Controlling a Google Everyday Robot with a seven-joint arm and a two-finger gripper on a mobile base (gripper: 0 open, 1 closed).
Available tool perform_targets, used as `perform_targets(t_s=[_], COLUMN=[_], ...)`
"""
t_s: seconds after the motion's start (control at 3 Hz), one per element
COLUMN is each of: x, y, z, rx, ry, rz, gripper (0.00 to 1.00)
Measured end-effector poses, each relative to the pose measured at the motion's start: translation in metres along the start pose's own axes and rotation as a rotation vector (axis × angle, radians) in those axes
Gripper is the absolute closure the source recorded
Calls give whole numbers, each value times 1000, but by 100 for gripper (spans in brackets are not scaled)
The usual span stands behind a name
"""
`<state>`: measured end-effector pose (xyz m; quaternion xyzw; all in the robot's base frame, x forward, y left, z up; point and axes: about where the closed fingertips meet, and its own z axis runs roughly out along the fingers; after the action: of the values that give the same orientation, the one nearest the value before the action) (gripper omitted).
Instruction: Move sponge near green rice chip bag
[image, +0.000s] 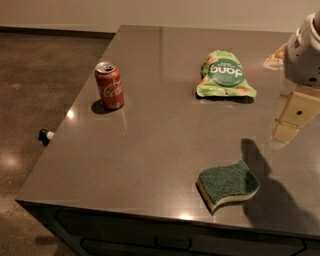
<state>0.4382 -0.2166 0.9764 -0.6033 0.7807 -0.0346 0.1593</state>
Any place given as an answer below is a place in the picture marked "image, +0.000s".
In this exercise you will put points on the red coca-cola can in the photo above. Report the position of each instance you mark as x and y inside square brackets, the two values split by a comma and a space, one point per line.
[109, 84]

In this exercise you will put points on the green and yellow sponge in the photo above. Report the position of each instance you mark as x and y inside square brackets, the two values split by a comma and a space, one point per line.
[227, 184]

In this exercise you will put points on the green rice chip bag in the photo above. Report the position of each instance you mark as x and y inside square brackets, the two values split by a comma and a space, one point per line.
[222, 76]

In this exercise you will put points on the dark drawer handle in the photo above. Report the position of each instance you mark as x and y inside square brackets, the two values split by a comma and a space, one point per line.
[173, 242]

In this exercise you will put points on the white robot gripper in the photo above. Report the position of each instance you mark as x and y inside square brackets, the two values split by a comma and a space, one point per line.
[302, 58]

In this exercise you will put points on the brown snack bag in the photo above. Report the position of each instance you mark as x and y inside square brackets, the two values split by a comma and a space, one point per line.
[276, 60]

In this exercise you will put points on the black and white knob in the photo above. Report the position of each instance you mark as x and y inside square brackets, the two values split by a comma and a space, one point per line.
[45, 136]

